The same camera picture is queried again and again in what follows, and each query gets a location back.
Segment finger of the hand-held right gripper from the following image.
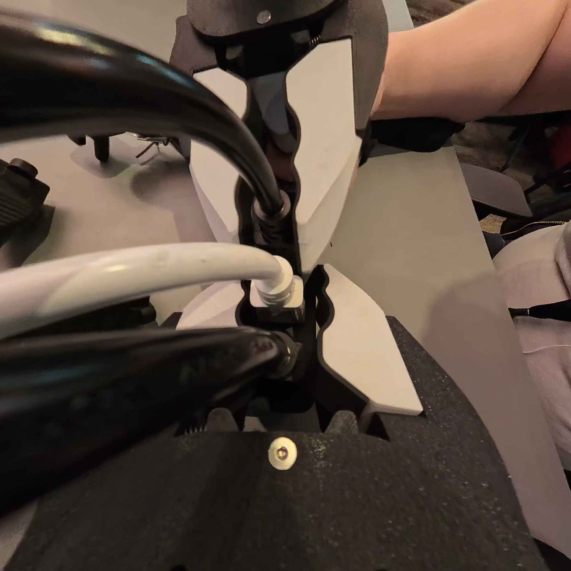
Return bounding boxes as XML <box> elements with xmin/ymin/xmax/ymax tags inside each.
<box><xmin>285</xmin><ymin>38</ymin><xmax>362</xmax><ymax>274</ymax></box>
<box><xmin>189</xmin><ymin>70</ymin><xmax>250</xmax><ymax>244</ymax></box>

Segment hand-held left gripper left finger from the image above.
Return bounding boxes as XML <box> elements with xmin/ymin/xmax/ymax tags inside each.
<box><xmin>176</xmin><ymin>280</ymin><xmax>251</xmax><ymax>331</ymax></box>

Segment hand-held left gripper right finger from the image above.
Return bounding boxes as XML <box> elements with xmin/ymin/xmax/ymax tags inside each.
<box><xmin>312</xmin><ymin>262</ymin><xmax>424</xmax><ymax>431</ymax></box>

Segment black power cord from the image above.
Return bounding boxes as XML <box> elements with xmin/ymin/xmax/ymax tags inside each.
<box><xmin>0</xmin><ymin>303</ymin><xmax>306</xmax><ymax>520</ymax></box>
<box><xmin>0</xmin><ymin>9</ymin><xmax>299</xmax><ymax>247</ymax></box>

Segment black braided cable with plug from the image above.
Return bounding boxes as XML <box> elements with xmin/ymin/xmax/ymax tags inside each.
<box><xmin>69</xmin><ymin>131</ymin><xmax>188</xmax><ymax>163</ymax></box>

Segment person's right forearm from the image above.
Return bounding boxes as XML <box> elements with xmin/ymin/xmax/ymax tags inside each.
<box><xmin>372</xmin><ymin>0</ymin><xmax>571</xmax><ymax>122</ymax></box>

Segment person's right hand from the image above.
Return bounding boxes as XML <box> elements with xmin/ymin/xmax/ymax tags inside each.
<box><xmin>268</xmin><ymin>143</ymin><xmax>295</xmax><ymax>183</ymax></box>

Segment person's light clothing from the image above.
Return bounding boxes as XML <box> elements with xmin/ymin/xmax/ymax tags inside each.
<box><xmin>493</xmin><ymin>221</ymin><xmax>571</xmax><ymax>469</ymax></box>

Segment red object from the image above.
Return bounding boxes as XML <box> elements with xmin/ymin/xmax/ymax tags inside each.
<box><xmin>551</xmin><ymin>125</ymin><xmax>571</xmax><ymax>169</ymax></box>

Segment white power cord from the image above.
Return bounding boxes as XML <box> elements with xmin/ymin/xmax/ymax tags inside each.
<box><xmin>0</xmin><ymin>242</ymin><xmax>308</xmax><ymax>340</ymax></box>

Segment black lanyard strap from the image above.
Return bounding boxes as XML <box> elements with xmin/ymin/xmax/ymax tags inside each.
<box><xmin>509</xmin><ymin>300</ymin><xmax>571</xmax><ymax>322</ymax></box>

